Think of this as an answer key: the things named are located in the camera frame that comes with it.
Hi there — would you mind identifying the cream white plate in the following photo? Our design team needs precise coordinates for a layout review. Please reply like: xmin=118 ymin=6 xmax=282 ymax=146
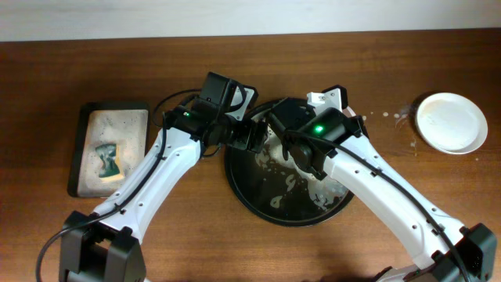
xmin=416 ymin=117 xmax=488 ymax=155

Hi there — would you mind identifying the green yellow sponge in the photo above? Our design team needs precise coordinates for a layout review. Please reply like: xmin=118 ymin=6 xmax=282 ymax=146
xmin=96 ymin=143 xmax=124 ymax=183

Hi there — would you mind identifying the black rectangular soap tray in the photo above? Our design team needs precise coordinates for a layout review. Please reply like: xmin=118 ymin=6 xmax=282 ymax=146
xmin=67 ymin=101 xmax=150 ymax=197

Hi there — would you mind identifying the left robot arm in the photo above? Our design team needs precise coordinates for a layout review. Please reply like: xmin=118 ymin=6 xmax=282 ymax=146
xmin=59 ymin=106 xmax=267 ymax=282

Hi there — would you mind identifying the pale blue plate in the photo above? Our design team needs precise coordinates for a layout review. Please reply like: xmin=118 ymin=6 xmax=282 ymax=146
xmin=415 ymin=92 xmax=488 ymax=155

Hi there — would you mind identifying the round black tray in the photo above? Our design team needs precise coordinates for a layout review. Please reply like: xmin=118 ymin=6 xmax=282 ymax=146
xmin=224 ymin=97 xmax=355 ymax=227

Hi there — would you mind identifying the pink white plate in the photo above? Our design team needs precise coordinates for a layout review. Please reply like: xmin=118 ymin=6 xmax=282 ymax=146
xmin=343 ymin=107 xmax=356 ymax=118

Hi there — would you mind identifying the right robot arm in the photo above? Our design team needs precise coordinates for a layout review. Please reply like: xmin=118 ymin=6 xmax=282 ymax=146
xmin=283 ymin=108 xmax=497 ymax=281

